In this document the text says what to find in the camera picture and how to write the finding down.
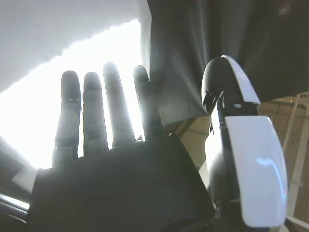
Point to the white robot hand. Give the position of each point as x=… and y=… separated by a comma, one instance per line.
x=120, y=188

